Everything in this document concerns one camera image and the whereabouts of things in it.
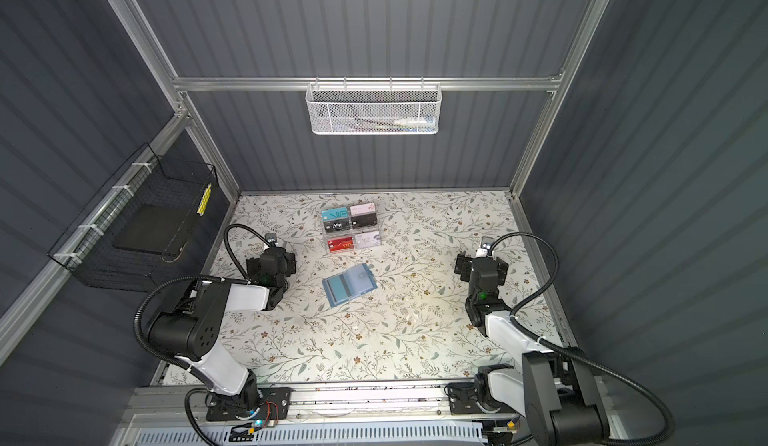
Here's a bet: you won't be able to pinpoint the pink VIP card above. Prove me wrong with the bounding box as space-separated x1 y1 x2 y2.
349 202 376 217

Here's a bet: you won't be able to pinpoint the clear acrylic card display stand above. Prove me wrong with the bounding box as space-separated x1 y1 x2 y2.
320 206 382 253

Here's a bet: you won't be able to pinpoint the black corrugated right cable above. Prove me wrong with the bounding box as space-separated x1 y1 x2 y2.
488 231 676 446

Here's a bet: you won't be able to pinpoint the red VIP card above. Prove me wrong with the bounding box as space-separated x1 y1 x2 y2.
326 235 355 252

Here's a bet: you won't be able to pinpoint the black gold-line VIP card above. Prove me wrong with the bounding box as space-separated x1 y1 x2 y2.
351 213 378 229

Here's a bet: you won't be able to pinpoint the black silver VIP card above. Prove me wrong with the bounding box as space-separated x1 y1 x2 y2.
323 218 352 234

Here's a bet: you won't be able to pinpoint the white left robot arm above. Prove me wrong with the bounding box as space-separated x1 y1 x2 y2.
134 246 297 397

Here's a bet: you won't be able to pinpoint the teal VIP card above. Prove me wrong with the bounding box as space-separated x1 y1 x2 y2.
321 207 349 222

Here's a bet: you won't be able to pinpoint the black corrugated left cable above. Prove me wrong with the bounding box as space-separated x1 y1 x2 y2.
133 223 277 375

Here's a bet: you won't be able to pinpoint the pens in white basket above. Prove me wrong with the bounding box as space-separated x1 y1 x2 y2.
339 116 438 134

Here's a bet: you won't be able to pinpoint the black wire wall basket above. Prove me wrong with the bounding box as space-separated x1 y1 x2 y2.
48 144 218 291

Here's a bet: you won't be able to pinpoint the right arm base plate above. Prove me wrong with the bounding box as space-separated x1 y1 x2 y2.
443 382 515 415

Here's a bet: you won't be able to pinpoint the black corrugated cable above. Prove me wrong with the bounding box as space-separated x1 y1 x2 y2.
133 223 277 375
488 231 676 446

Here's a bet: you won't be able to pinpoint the yellow marker pen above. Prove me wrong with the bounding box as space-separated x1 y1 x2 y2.
196 183 212 216

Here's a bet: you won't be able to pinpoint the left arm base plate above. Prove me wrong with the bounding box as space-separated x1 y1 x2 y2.
205 387 293 422

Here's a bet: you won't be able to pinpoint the blue leather card wallet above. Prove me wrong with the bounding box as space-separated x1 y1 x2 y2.
322 263 377 307

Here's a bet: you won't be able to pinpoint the black pad in basket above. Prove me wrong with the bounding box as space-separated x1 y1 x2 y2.
112 204 187 257

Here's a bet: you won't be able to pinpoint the white diamond VIP card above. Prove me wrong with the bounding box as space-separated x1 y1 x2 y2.
353 230 382 249

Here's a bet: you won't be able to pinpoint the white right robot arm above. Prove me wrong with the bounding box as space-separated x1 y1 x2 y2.
454 253 610 445

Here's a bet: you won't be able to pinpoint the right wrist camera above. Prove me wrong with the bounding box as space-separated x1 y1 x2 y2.
475 236 495 257

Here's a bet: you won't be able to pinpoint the white wire mesh basket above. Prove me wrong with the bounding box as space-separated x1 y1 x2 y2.
305 84 443 135

